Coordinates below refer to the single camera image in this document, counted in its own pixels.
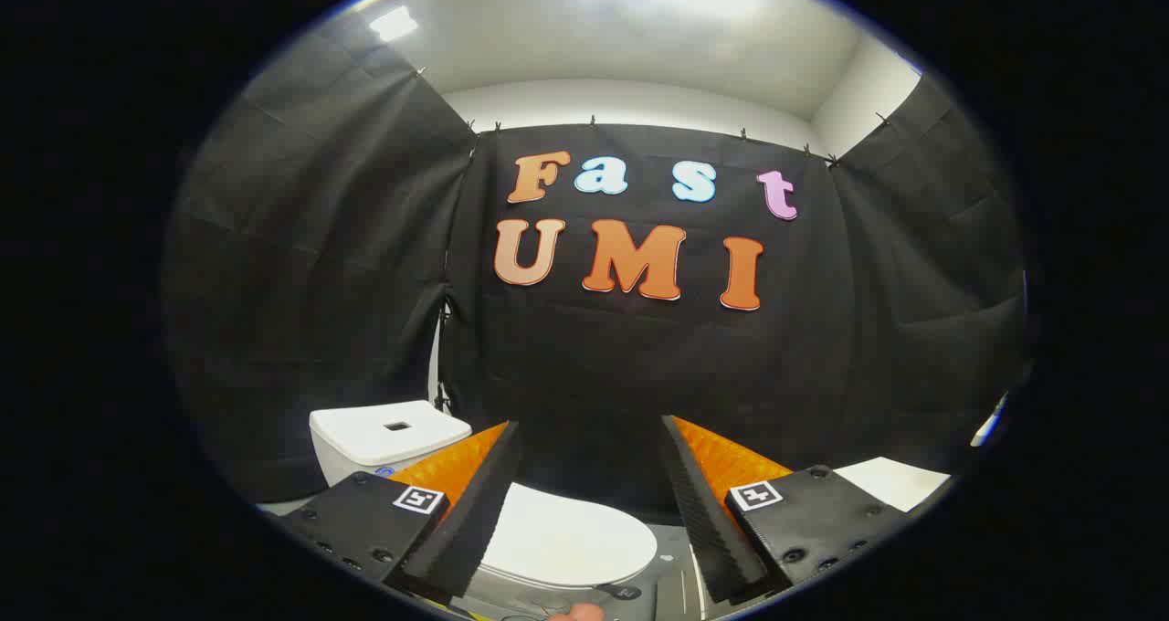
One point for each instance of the black backdrop cloth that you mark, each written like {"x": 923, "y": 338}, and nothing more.
{"x": 603, "y": 365}

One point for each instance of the small ceiling light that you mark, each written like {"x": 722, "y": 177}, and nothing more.
{"x": 394, "y": 24}

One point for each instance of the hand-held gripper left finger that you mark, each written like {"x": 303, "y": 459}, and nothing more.
{"x": 461, "y": 530}

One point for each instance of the white cabinet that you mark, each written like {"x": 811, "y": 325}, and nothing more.
{"x": 890, "y": 482}

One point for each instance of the white toilet tank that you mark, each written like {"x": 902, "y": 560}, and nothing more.
{"x": 365, "y": 438}

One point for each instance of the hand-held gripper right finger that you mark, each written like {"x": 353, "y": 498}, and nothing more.
{"x": 708, "y": 525}

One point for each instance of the white toilet bowl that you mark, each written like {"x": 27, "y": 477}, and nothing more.
{"x": 525, "y": 595}

